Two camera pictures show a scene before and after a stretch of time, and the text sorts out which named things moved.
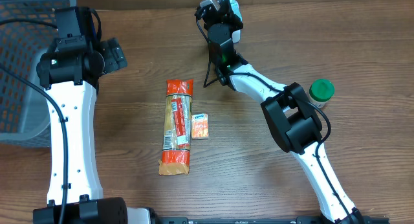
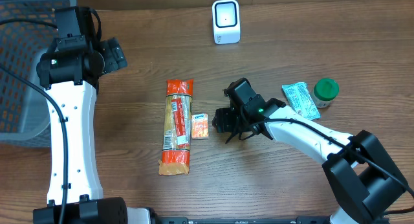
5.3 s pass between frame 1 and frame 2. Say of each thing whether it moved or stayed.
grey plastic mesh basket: stayed
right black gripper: moved
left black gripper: stayed
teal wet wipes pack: moved
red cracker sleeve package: stayed
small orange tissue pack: stayed
